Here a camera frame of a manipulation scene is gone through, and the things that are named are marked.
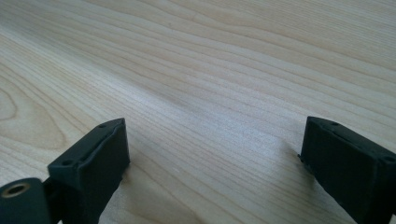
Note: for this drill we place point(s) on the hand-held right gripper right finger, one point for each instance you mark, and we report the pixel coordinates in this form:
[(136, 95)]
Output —
[(348, 161)]

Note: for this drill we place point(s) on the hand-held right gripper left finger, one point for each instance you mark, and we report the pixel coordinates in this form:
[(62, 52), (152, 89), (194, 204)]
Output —
[(93, 168)]

